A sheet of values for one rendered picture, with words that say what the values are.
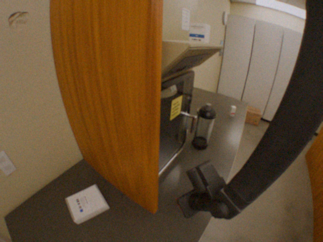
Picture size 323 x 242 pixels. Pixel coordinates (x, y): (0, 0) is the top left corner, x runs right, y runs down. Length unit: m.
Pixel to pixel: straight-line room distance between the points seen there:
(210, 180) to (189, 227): 0.32
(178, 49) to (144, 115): 0.14
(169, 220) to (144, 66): 0.54
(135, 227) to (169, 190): 0.22
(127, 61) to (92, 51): 0.12
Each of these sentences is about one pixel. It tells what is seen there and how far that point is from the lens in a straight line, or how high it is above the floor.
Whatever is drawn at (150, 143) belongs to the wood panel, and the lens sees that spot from 0.29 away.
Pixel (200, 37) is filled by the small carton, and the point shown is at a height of 1.53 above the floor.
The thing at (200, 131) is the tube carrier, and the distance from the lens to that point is 0.79.
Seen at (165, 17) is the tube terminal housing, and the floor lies 1.57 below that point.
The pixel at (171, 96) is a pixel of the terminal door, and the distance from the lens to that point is 0.47.
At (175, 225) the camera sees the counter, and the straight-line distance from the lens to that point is 0.61.
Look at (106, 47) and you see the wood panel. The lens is 0.30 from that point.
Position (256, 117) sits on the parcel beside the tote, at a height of 0.21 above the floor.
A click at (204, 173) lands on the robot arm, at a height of 1.27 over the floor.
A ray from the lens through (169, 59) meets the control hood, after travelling 0.30.
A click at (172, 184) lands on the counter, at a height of 0.94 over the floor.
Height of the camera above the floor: 1.52
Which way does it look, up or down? 33 degrees down
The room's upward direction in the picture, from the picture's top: 2 degrees clockwise
